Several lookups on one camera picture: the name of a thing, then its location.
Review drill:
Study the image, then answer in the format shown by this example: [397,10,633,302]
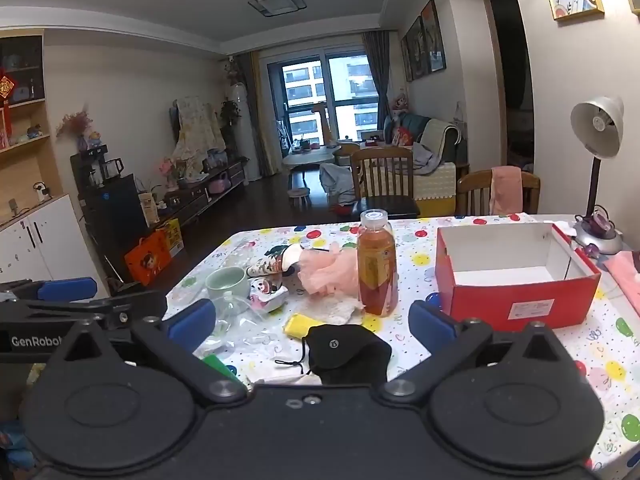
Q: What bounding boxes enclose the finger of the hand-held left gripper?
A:
[0,290,169,333]
[0,276,99,304]

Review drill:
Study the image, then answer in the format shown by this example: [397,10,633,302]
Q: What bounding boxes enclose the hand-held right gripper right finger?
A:
[378,301,576,403]

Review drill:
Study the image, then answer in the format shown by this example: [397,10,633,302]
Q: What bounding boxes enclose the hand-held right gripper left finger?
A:
[47,299,248,406]

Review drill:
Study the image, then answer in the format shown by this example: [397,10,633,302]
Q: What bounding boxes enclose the red cardboard box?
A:
[434,222,602,332]

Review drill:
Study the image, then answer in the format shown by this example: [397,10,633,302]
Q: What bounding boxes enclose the black face mask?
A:
[274,323,393,387]

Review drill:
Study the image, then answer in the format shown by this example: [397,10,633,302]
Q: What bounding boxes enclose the white lace cloth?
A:
[309,296,369,327]

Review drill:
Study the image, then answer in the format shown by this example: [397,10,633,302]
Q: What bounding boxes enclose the printed canvas tote bag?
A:
[246,244,302,279]

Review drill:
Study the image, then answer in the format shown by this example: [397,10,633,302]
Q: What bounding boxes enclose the yellow block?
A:
[283,312,327,338]

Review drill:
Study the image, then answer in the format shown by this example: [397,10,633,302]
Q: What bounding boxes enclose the orange gift bag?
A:
[123,229,173,287]

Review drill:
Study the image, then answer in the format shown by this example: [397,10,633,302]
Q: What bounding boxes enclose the white base cabinet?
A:
[0,193,109,302]

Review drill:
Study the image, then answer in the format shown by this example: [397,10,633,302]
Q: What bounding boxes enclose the pale green cup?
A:
[205,266,251,307]

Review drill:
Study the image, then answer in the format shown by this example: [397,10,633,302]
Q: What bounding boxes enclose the yellow gift box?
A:
[156,217,184,257]

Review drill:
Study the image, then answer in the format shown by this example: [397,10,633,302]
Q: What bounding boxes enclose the orange drink bottle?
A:
[356,208,400,317]

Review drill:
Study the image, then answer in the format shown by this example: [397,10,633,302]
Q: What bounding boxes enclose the small printed carton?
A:
[247,279,289,314]

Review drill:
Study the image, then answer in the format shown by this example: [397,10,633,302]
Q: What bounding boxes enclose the black cabinet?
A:
[69,144,162,272]

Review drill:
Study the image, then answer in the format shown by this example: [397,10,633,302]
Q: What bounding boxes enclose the pink tulle cloth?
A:
[298,246,362,297]

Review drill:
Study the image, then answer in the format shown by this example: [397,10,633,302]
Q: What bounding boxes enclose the dark low media cabinet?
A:
[164,156,250,227]

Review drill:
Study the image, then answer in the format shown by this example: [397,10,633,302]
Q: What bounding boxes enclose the wooden shelf unit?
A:
[0,29,69,222]

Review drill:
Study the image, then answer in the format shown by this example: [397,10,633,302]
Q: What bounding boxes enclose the wooden dining chair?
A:
[349,146,422,220]
[456,166,542,217]

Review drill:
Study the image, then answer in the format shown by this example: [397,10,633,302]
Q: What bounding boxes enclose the cream cover yellow ottoman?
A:
[359,161,458,217]

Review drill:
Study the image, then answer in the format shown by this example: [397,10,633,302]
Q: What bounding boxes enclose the dotted colourful tablecloth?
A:
[164,212,640,480]

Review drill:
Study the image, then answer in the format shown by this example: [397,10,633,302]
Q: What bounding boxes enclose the pink towel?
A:
[489,165,524,216]

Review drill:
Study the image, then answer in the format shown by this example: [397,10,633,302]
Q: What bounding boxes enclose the dried flowers in vase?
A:
[55,106,94,154]

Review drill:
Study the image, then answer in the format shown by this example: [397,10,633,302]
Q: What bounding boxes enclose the white cloth heap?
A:
[319,161,359,207]

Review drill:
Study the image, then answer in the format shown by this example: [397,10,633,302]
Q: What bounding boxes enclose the floral hanging cloth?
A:
[171,95,227,167]

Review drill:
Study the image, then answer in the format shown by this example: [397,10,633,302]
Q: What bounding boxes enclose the green sofa with blankets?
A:
[384,111,469,182]

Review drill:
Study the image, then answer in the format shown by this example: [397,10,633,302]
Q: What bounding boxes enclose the purple hair accessory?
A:
[589,211,615,235]

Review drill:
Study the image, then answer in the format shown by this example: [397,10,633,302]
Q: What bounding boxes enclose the pink packet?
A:
[601,251,640,317]

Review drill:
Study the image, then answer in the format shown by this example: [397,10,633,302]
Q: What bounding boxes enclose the white standing air conditioner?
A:
[226,82,264,182]

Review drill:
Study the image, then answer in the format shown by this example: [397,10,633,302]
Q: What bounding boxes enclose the oval coffee table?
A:
[281,146,352,197]

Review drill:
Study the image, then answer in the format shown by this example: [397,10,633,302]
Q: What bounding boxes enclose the red hanging ornament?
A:
[0,66,17,137]

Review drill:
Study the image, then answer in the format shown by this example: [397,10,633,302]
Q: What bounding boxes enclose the grey and yellow curtain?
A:
[234,51,275,179]

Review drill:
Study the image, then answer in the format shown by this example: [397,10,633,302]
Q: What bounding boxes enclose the wooden cat tree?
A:
[309,101,339,147]

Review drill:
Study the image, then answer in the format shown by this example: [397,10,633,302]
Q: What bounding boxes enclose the balcony glass door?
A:
[266,49,382,160]

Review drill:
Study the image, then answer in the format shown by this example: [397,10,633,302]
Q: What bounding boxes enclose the silver desk lamp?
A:
[570,95,626,257]

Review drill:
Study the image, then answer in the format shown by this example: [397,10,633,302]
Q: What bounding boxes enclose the ceiling light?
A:
[248,0,308,17]

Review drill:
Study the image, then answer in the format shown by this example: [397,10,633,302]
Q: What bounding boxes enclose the dark framed wall picture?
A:
[420,0,448,74]
[399,35,414,83]
[405,15,430,80]

